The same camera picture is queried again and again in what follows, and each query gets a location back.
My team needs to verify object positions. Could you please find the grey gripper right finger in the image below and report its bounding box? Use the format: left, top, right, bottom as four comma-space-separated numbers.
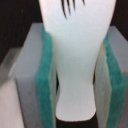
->
94, 26, 128, 128

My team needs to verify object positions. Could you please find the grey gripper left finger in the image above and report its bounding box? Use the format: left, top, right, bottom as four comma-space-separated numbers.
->
14, 23, 56, 128

